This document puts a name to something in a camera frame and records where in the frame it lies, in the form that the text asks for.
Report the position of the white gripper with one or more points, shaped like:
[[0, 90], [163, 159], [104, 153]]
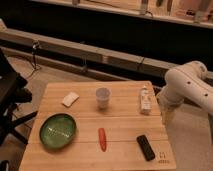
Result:
[[169, 100]]

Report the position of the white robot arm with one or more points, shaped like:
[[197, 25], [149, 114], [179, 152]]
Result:
[[185, 81]]

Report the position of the green ceramic bowl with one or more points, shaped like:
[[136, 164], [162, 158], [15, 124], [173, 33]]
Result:
[[57, 131]]

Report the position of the white tube bottle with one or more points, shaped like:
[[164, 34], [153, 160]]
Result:
[[145, 101]]

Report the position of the black remote control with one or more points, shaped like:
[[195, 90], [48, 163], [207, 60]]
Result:
[[146, 147]]

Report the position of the red chili pepper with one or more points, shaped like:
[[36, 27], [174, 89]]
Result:
[[102, 139]]

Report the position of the white sponge block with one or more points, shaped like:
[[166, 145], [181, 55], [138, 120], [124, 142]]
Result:
[[69, 99]]

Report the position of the black office chair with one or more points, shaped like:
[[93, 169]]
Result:
[[12, 92]]

